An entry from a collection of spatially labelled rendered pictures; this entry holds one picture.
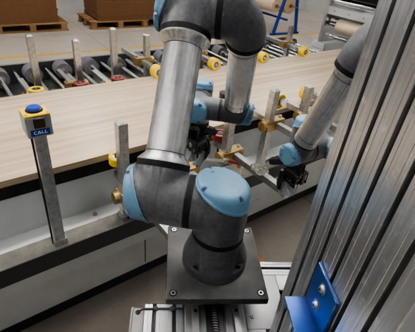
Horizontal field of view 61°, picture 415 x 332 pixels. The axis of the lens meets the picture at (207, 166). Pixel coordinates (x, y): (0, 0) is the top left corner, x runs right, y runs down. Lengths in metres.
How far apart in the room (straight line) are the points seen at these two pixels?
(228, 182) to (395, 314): 0.40
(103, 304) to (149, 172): 1.43
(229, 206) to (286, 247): 1.79
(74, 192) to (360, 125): 1.27
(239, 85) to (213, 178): 0.35
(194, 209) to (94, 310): 1.43
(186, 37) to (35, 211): 1.02
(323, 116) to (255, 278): 0.48
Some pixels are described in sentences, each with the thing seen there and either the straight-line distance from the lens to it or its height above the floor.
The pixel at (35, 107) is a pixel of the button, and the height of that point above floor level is 1.23.
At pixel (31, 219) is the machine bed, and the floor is 0.67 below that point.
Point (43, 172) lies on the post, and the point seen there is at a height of 1.02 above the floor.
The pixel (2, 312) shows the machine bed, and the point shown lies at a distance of 1.90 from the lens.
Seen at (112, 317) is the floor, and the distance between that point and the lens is 2.02.
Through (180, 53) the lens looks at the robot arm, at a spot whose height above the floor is 1.47.
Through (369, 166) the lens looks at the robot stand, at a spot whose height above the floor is 1.47.
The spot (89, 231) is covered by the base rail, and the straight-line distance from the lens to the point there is 1.42.
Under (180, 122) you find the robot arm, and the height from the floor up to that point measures 1.35.
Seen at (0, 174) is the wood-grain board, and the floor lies 0.90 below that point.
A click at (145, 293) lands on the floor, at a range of 2.09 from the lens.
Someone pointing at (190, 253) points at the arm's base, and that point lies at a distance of 0.80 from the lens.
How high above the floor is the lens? 1.68
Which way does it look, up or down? 33 degrees down
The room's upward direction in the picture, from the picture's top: 6 degrees clockwise
